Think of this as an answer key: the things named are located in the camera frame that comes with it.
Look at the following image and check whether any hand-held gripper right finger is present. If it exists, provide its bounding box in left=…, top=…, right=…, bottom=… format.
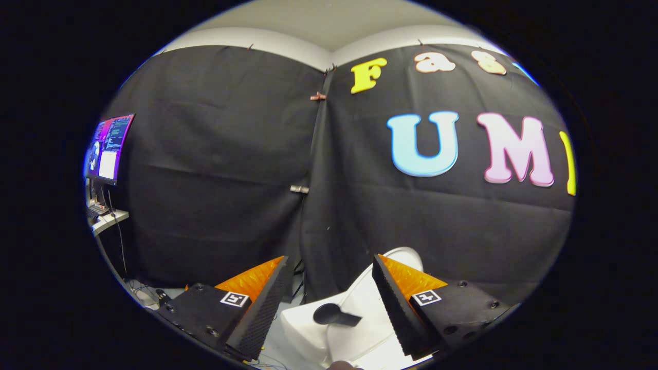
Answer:
left=371, top=254, right=513, bottom=361

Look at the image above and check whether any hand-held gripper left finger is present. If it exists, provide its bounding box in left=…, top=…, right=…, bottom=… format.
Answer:
left=154, top=255, right=289, bottom=362

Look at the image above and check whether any white toilet lid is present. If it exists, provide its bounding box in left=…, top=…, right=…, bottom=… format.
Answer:
left=327, top=247, right=425, bottom=363

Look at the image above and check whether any black backdrop cloth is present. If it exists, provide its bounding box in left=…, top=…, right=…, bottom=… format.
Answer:
left=98, top=44, right=576, bottom=309

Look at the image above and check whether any white desk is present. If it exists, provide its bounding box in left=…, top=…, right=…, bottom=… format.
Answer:
left=92, top=208, right=130, bottom=237

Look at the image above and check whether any computer monitor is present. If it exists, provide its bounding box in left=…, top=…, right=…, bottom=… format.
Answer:
left=84, top=114, right=136, bottom=186

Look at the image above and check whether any black hanging desk cable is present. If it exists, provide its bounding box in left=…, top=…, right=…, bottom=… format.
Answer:
left=106, top=186, right=129, bottom=281

